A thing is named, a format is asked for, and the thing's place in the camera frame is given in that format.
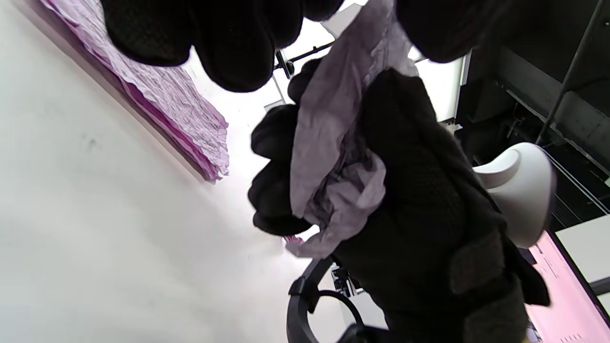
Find person's right hand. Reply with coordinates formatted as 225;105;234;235
248;57;551;343

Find person's left hand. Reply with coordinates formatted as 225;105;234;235
100;0;506;93

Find white paper invoice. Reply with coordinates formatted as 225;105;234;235
284;0;420;260

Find black monitor pink screen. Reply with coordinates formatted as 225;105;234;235
527;230;610;343

